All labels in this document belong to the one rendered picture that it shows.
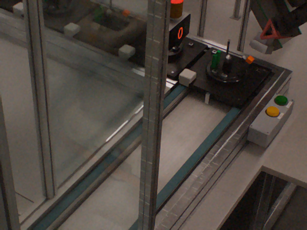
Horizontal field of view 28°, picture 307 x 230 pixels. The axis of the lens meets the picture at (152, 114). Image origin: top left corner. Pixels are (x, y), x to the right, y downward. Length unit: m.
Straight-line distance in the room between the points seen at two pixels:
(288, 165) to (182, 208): 0.47
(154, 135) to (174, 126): 0.80
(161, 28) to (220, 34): 1.52
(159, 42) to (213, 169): 0.81
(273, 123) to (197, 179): 0.35
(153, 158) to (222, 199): 0.65
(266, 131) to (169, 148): 0.31
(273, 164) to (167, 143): 0.35
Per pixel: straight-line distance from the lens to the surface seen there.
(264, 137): 1.99
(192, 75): 2.11
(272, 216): 2.79
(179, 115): 2.06
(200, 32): 2.39
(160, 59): 1.11
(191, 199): 1.75
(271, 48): 2.19
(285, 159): 2.05
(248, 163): 2.01
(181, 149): 1.94
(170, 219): 1.69
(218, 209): 1.86
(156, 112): 1.18
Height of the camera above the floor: 2.25
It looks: 40 degrees down
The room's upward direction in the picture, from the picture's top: 3 degrees clockwise
